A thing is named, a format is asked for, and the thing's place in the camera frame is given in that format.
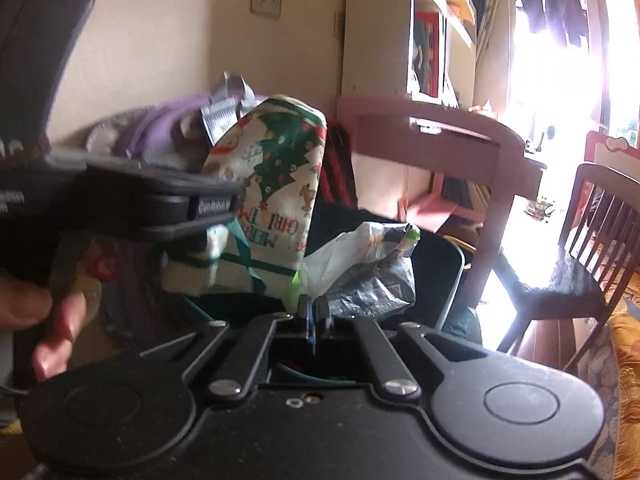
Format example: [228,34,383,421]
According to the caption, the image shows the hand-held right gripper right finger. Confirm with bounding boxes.
[315,296,489,400]

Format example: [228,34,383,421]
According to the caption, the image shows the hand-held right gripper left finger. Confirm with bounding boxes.
[182,296,318,400]

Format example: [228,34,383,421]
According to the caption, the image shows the white plastic bag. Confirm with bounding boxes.
[284,220,422,311]

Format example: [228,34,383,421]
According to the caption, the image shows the black bin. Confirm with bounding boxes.
[300,217,467,335]

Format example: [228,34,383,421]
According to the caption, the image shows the person's left hand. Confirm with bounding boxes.
[0,277,89,382]

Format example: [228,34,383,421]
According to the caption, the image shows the grey translucent plastic bag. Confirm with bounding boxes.
[327,255,417,318]

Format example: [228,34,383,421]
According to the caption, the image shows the grey cloth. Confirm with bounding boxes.
[84,109,151,157]

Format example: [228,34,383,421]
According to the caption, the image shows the purple cloth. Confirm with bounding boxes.
[112,92,221,167]

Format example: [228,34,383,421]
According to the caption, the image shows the silver foil packet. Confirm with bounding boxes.
[199,72,257,143]

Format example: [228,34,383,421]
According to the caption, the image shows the red black striped cloth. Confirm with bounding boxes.
[319,124,357,207]

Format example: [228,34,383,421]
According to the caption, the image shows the christmas print fabric bag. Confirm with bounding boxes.
[162,94,329,296]

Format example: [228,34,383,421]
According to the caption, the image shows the dark wooden chair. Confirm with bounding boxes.
[494,162,640,376]

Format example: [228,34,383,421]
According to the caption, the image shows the red picture book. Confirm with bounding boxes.
[411,10,447,99]

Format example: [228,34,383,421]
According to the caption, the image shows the white bookshelf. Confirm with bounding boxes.
[342,0,482,108]

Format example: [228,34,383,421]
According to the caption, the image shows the pink board with bone cutout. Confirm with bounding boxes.
[584,130,640,167]

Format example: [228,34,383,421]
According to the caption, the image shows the dark hanging clothes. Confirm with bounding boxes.
[517,0,590,47]

